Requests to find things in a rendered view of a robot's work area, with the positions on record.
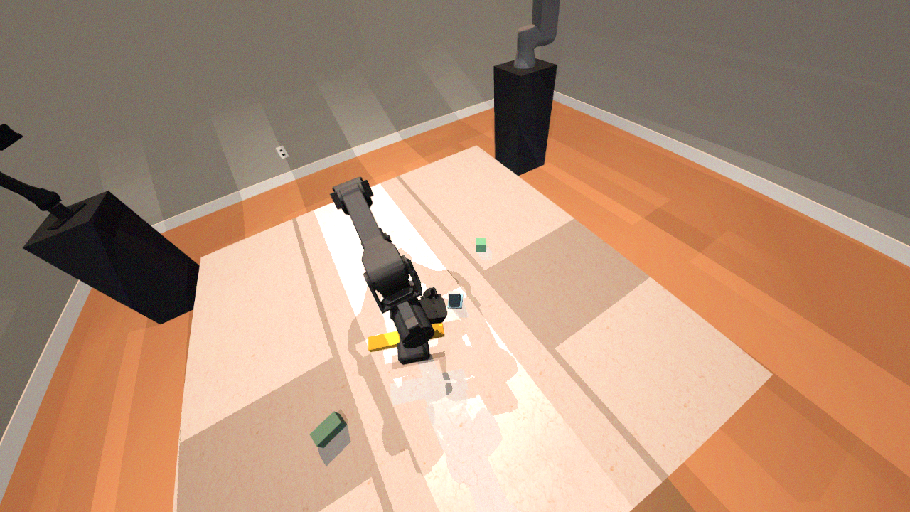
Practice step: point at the light green rectangular block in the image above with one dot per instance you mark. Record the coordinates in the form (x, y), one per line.
(328, 429)

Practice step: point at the yellow bar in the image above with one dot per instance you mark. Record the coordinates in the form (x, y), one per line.
(390, 340)

